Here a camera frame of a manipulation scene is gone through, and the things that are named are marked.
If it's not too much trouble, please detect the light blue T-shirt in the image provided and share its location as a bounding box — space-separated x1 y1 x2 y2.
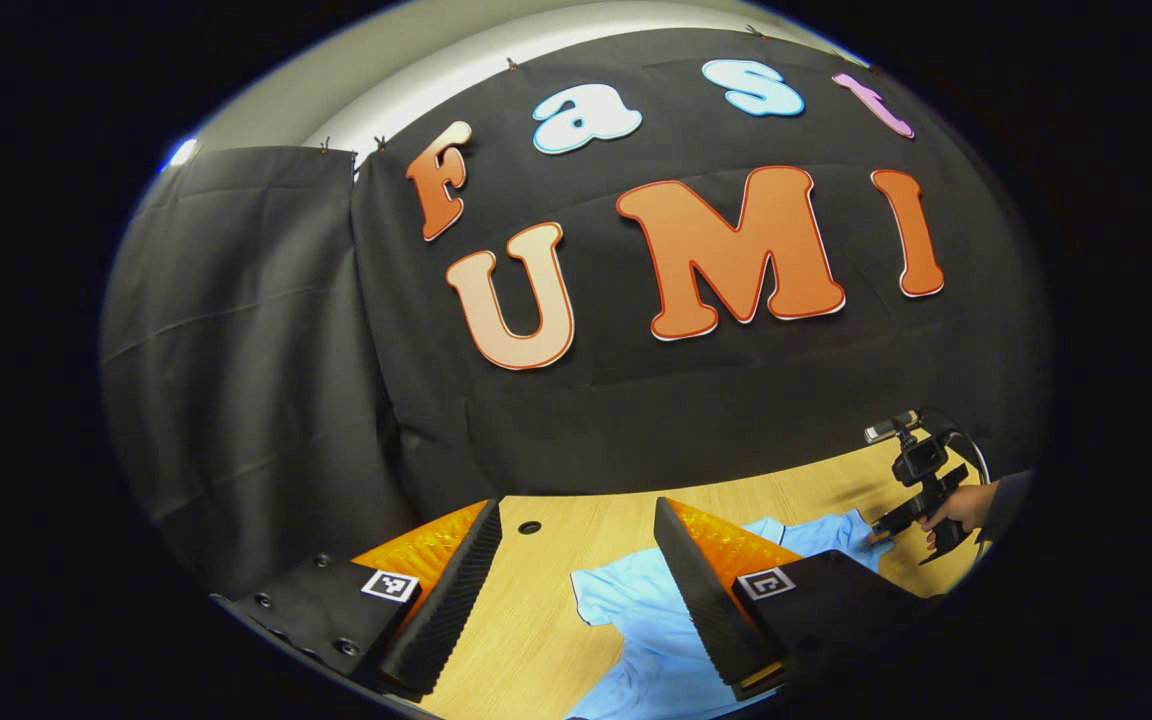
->
566 510 897 720

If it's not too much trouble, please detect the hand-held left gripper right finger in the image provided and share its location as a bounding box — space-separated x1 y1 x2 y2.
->
652 496 938 702

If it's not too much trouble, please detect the black backdrop cloth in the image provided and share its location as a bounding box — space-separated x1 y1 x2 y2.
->
99 28 1052 601

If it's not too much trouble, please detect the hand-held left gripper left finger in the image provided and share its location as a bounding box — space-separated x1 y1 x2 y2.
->
211 498 504 698

